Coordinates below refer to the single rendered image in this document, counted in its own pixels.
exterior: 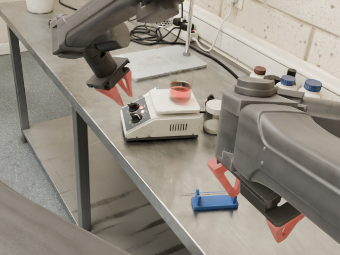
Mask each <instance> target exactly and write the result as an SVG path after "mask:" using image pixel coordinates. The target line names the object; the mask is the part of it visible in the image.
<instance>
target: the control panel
mask: <svg viewBox="0 0 340 255"><path fill-rule="evenodd" d="M134 103H136V104H139V105H140V107H143V108H142V109H140V107H139V108H138V109H137V110H136V111H134V112H132V113H136V114H141V115H142V119H141V120H140V121H139V122H137V123H132V122H131V120H132V117H131V116H130V113H131V112H129V106H128V105H127V106H126V107H124V108H122V114H123V118H124V124H125V129H126V131H129V130H131V129H133V128H135V127H137V126H138V125H140V124H142V123H144V122H146V121H148V120H150V119H151V117H150V113H149V110H148V107H147V104H146V100H145V97H143V98H141V99H139V100H137V101H135V102H134ZM142 110H143V111H144V112H141V111H142Z"/></svg>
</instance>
